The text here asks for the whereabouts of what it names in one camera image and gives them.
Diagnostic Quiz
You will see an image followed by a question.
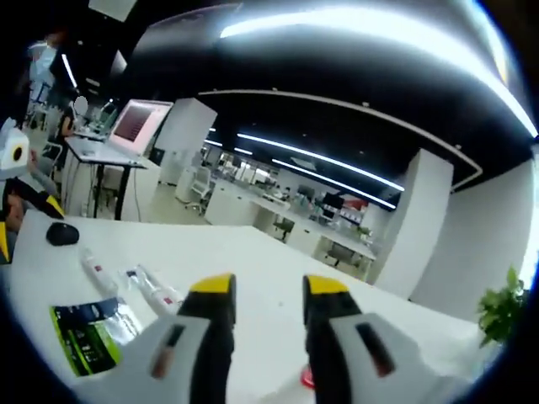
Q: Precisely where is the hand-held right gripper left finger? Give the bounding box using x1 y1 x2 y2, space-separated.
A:
104 272 237 404

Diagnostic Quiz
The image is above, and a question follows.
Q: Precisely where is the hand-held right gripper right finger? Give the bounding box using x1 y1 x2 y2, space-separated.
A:
302 274 447 404

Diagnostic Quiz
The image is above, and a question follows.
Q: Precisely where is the white skincare tube red label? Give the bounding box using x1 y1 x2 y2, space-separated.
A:
79 247 120 295
136 264 186 316

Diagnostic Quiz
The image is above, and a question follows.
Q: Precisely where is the green black skincare product packet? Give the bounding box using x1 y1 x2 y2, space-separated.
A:
49 296 144 378

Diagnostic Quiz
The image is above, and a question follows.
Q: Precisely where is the black computer mouse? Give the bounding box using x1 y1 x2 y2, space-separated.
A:
45 221 80 246

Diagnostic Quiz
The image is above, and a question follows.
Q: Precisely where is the black-legged standing desk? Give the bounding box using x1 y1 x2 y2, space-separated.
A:
62 136 151 220

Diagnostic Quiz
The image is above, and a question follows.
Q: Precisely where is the short ceiling light strip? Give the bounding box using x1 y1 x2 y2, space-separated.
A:
61 53 77 88

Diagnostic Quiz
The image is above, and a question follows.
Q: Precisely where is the laptop with pink screen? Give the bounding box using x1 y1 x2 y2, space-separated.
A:
108 99 174 159

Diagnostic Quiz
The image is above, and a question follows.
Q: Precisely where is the potted green plant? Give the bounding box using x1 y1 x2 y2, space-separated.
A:
478 267 527 348

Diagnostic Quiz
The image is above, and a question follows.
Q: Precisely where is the long white lab counter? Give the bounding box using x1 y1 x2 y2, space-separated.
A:
205 178 376 277

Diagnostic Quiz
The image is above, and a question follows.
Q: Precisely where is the white office chair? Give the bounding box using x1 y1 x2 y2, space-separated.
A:
191 166 214 215

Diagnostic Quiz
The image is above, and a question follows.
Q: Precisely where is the ceiling air conditioner unit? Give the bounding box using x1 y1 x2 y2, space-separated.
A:
88 0 138 21

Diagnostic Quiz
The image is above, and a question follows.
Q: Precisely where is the long ceiling light strip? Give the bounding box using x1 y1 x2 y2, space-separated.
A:
237 133 406 194
272 158 398 210

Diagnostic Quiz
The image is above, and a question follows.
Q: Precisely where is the wide bright ceiling light strip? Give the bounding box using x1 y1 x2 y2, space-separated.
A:
218 6 539 138

